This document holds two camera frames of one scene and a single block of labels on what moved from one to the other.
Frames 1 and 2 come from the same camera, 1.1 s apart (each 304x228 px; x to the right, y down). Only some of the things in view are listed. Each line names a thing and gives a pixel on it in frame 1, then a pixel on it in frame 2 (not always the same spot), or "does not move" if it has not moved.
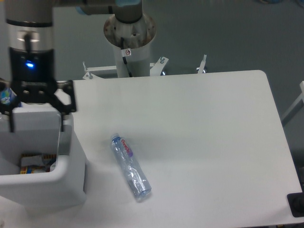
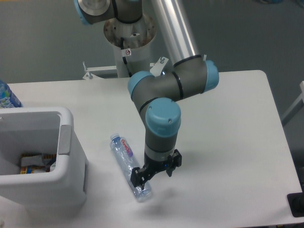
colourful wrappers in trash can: x=33 y=163 does not move
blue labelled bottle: x=8 y=96 does not move
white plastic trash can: x=38 y=131 does not move
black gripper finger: x=5 y=84 -> x=138 y=176
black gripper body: x=33 y=74 -> x=152 y=166
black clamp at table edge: x=296 y=202 does not move
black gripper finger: x=63 y=109 -> x=173 y=161
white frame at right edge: x=296 y=107 does not move
